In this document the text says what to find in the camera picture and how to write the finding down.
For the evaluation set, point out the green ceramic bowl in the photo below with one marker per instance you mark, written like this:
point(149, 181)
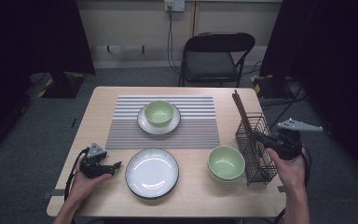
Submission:
point(214, 176)
point(226, 161)
point(159, 112)

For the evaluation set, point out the white plate dark rim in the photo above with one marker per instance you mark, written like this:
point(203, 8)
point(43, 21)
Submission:
point(146, 126)
point(152, 174)

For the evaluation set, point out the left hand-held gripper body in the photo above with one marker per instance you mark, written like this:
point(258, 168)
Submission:
point(94, 166)

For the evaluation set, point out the brown wooden chopstick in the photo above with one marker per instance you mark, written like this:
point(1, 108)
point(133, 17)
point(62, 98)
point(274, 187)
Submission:
point(243, 107)
point(239, 109)

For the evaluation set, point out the grey tape tab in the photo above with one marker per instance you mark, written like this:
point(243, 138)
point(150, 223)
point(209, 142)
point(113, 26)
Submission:
point(281, 188)
point(54, 193)

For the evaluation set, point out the black curtain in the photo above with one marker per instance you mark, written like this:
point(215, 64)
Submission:
point(338, 46)
point(28, 37)

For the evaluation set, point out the white wall outlet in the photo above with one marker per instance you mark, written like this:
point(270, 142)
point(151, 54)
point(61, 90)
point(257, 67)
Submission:
point(174, 4)

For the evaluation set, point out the black stand base striped tape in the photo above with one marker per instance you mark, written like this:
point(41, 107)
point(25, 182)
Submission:
point(60, 85)
point(272, 87)

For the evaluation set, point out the person's left hand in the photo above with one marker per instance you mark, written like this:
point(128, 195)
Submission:
point(85, 188)

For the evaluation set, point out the black folding chair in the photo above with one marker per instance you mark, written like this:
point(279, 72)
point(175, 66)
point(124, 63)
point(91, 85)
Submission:
point(211, 62)

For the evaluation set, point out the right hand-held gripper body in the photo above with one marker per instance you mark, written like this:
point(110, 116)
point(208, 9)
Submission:
point(289, 143)

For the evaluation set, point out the brown white striped placemat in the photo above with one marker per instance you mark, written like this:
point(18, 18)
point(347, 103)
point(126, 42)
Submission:
point(192, 133)

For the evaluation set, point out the person's right hand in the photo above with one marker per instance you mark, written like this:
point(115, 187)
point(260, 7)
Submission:
point(290, 174)

